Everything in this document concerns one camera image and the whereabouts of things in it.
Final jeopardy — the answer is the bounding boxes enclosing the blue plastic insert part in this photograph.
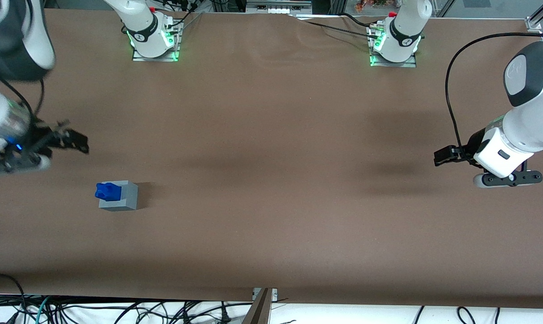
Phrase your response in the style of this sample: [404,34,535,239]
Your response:
[95,181,122,202]

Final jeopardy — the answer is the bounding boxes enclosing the gray square base block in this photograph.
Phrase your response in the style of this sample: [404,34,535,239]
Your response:
[99,180,138,211]

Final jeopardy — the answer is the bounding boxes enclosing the brown table cover sheet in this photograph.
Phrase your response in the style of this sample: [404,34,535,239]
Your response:
[0,8,543,309]

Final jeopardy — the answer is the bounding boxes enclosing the white electrical device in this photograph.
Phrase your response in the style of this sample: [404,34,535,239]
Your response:
[246,0,313,14]

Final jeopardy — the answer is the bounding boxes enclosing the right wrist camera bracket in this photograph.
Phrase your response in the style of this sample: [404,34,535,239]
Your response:
[0,151,52,176]

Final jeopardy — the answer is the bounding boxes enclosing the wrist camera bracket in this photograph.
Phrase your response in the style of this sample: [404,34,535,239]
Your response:
[473,170,543,189]
[0,151,52,176]

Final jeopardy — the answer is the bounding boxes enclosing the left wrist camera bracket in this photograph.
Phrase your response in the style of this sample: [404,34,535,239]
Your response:
[473,170,543,189]

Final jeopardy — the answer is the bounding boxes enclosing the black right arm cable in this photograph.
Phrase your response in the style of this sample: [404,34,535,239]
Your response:
[1,76,46,124]

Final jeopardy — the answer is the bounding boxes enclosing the long black left arm cable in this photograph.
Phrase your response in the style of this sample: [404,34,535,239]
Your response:
[445,31,543,156]

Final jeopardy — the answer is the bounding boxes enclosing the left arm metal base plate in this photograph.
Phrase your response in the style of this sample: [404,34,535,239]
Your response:
[369,25,418,68]

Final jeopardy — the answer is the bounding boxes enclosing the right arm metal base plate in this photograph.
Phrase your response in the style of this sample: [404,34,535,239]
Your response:
[131,18,183,63]

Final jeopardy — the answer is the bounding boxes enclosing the aluminium frame profile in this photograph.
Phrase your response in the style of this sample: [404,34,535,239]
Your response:
[525,0,543,33]

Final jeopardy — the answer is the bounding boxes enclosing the teal cable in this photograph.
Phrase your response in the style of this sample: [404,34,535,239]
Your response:
[34,296,53,324]

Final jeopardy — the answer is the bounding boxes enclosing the silver table edge bracket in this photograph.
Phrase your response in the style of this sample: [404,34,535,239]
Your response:
[252,288,278,302]

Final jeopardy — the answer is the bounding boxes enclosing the gray metal post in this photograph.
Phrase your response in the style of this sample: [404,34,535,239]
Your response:
[242,288,273,324]

